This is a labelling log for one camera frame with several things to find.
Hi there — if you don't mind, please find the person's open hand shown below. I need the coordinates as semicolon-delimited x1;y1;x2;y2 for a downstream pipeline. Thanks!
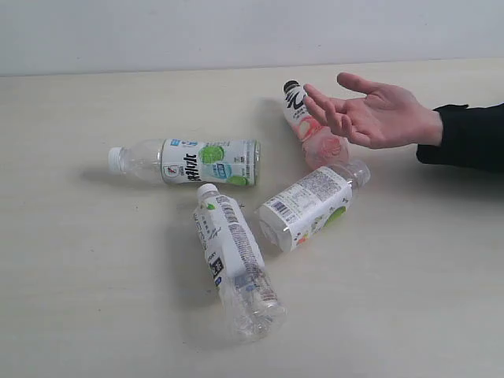
304;72;443;150

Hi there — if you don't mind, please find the pink peach drink bottle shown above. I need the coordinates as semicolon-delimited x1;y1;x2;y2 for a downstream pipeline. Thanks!
282;80;350;170

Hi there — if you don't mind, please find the short white label bottle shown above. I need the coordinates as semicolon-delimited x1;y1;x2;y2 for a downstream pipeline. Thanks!
258;160;371;253

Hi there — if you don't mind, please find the lime label clear bottle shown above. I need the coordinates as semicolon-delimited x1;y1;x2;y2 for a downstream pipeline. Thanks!
108;139;260;187

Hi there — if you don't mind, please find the tall clear white-label bottle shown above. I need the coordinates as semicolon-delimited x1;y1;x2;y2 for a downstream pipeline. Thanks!
193;183;286;341

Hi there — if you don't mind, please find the black sleeved forearm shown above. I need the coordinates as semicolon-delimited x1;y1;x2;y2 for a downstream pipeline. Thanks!
416;104;503;173

